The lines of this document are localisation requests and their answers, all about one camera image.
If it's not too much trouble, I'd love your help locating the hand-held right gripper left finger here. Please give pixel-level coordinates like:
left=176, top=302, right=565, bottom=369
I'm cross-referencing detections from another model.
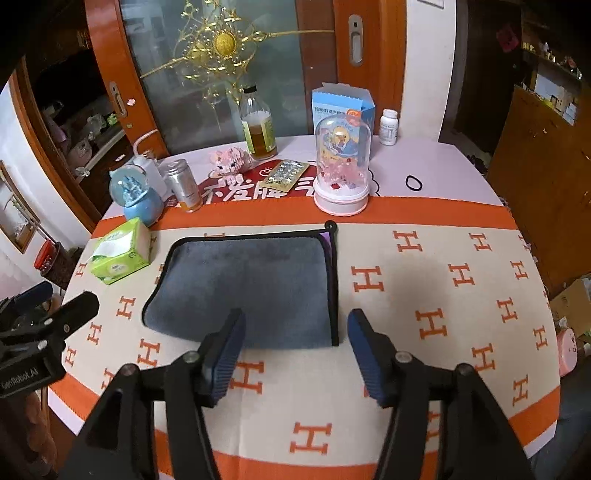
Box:
left=59, top=308, right=247, bottom=480

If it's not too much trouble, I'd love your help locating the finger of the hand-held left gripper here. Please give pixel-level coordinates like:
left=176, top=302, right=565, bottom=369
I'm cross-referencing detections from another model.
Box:
left=28, top=291, right=101, bottom=337

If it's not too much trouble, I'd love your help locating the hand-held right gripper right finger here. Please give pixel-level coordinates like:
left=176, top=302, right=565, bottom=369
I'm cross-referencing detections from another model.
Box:
left=347, top=308, right=536, bottom=480

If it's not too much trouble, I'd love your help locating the grey towel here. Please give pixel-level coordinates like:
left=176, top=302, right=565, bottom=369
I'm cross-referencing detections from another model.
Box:
left=141, top=229, right=341, bottom=350

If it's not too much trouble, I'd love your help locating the orange patterned blanket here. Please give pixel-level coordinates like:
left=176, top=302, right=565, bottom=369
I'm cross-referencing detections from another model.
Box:
left=48, top=196, right=563, bottom=480

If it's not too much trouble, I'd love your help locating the green tissue box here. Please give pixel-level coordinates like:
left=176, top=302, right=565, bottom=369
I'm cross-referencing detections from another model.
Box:
left=89, top=217, right=153, bottom=281

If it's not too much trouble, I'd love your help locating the blue snow globe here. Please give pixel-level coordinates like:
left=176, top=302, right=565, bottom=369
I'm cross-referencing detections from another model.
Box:
left=109, top=164, right=164, bottom=227

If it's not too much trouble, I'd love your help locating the white kettle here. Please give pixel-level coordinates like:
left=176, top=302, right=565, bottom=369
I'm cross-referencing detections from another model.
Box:
left=124, top=129, right=168, bottom=204

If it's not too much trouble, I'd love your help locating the silver orange can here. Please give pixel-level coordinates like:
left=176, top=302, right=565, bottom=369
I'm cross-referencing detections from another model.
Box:
left=165, top=159, right=203, bottom=214

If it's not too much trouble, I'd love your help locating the pink dome with duck figure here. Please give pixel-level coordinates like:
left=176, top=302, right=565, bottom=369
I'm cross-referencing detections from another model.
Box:
left=313, top=114, right=373, bottom=217

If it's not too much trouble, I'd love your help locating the silver pill blister pack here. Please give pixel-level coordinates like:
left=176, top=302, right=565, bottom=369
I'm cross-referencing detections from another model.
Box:
left=261, top=159, right=311, bottom=192

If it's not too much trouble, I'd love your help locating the pink block pig figure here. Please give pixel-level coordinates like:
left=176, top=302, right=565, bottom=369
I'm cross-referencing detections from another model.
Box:
left=209, top=146, right=254, bottom=178

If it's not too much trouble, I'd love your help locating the white printed tablecloth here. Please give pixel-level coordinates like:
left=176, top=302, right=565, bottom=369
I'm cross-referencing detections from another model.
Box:
left=104, top=134, right=506, bottom=217

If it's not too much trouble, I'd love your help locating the pink round container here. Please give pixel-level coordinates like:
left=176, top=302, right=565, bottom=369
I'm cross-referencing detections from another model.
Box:
left=556, top=327, right=578, bottom=378

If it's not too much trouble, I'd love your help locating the cardboard box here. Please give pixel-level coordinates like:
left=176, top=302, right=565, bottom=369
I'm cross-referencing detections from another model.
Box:
left=549, top=276, right=591, bottom=342

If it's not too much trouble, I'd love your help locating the white pill bottle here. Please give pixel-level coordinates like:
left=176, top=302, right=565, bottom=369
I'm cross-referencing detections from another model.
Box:
left=379, top=109, right=400, bottom=147

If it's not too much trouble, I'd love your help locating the glass bottle with yellow label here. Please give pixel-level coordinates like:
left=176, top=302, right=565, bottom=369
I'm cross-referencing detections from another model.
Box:
left=239, top=85, right=279, bottom=161

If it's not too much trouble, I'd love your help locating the wooden cabinet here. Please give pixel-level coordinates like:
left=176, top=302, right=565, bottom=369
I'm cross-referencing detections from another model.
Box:
left=487, top=85, right=591, bottom=294

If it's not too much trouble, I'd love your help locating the blue medicine box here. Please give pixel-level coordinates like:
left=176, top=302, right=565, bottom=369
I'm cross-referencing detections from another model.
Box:
left=311, top=83, right=380, bottom=139

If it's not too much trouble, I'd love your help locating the wooden glass door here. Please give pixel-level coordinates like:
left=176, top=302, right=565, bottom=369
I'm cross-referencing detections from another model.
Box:
left=85, top=0, right=407, bottom=160

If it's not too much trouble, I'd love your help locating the gold ornament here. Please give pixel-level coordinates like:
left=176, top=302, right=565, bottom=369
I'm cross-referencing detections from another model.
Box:
left=139, top=0, right=335, bottom=112

